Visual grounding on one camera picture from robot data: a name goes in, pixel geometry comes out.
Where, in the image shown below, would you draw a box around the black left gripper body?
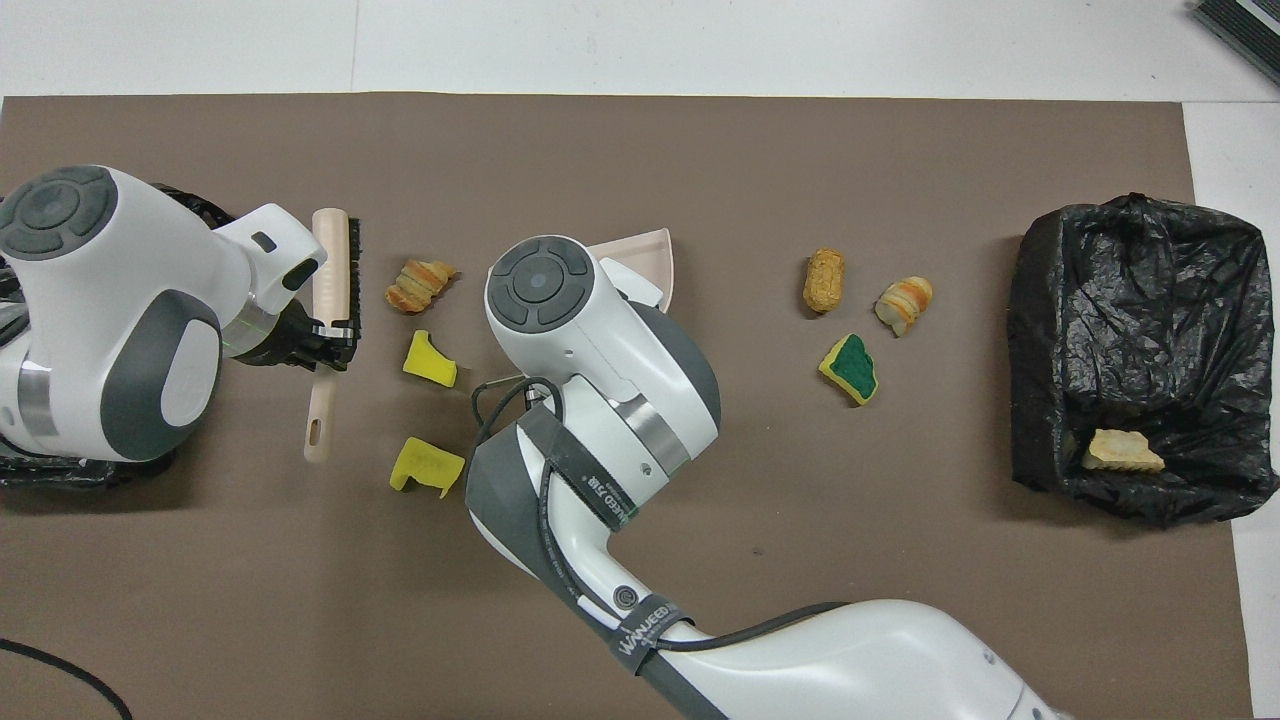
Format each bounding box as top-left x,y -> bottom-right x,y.
235,305 -> 323,369

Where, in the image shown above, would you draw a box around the beige hand brush black bristles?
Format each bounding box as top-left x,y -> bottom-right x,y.
303,208 -> 363,464

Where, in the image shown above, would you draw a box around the striped croissant bread piece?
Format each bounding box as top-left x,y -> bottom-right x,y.
385,259 -> 459,315
875,276 -> 934,338

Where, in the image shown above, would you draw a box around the small yellow sponge piece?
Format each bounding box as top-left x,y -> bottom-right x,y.
403,330 -> 459,389

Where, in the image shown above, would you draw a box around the large yellow sponge piece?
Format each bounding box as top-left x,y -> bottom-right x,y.
389,436 -> 467,499

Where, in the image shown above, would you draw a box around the beige plastic dustpan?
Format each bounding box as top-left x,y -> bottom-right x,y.
590,228 -> 676,313

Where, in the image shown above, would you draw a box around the green and yellow sponge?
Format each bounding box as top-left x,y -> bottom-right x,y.
818,333 -> 881,406

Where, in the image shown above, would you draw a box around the empty bin black bag lined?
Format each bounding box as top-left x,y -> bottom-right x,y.
0,183 -> 243,491

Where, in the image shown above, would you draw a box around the trash bin black bag lined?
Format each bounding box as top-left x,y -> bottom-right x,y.
1007,193 -> 1280,529

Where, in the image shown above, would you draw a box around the brown paper table mat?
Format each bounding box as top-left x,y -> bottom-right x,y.
0,93 -> 1256,720

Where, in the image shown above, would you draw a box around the pale flat bread piece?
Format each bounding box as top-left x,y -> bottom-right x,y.
1082,428 -> 1166,473

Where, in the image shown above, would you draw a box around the dark grey ribbed object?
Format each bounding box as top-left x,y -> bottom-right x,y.
1190,0 -> 1280,86

